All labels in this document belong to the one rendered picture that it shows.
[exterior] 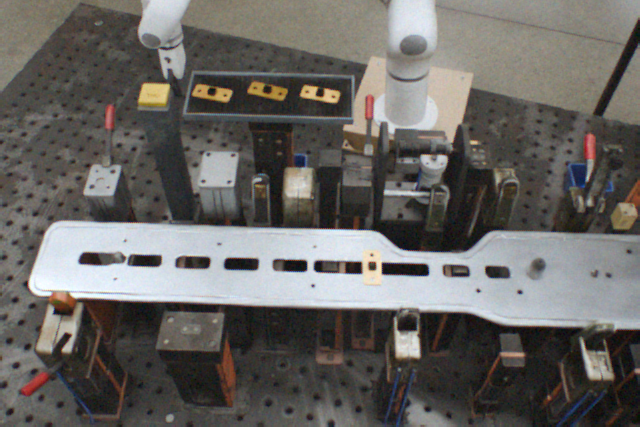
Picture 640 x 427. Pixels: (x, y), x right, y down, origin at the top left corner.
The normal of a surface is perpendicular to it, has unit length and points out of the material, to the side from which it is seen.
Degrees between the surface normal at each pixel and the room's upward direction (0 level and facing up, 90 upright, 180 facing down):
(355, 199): 90
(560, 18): 0
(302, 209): 90
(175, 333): 0
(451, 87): 4
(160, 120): 90
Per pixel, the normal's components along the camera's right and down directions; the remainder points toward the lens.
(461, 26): 0.01, -0.62
